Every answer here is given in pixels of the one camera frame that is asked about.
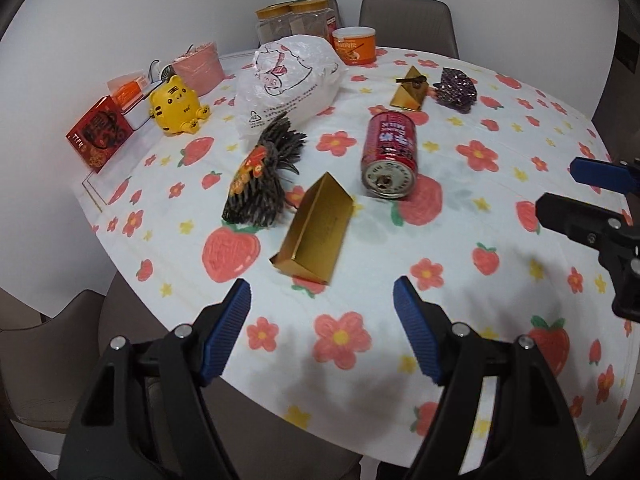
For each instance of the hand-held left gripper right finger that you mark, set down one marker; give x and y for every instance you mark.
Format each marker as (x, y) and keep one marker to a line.
(417, 330)

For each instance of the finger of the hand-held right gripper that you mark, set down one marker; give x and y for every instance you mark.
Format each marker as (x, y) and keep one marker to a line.
(570, 215)
(600, 172)

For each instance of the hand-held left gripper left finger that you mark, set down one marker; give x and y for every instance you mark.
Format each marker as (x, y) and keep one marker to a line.
(227, 330)

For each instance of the plain gold box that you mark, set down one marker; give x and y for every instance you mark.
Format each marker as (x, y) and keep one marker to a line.
(317, 230)

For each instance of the red drink can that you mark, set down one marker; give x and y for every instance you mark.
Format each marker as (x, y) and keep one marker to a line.
(390, 150)

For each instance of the gold box with dark ribbon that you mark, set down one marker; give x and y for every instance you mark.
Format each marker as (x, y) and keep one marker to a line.
(410, 92)

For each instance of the white plastic bag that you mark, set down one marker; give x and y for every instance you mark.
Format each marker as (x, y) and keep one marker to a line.
(290, 80)

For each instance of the yellow tiger toy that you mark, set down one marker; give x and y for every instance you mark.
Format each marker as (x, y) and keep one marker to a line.
(175, 107)

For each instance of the white storage box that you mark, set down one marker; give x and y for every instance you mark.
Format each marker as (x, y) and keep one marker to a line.
(140, 115)

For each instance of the red gift box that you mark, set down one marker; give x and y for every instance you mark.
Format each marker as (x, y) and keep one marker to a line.
(97, 135)

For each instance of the orange tissue packet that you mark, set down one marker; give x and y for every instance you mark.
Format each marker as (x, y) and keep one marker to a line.
(129, 92)

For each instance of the pink bucket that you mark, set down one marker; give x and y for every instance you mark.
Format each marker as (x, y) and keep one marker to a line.
(200, 70)

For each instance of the white and black gadget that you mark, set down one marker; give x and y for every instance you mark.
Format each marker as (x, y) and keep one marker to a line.
(161, 71)

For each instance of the orange tin can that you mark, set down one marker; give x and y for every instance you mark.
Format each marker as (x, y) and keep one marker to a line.
(354, 47)

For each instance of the clear jar with dark contents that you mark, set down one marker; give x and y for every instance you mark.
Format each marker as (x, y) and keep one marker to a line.
(274, 25)

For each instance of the clear jar with red label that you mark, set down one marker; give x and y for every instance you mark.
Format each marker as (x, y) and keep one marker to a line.
(312, 17)

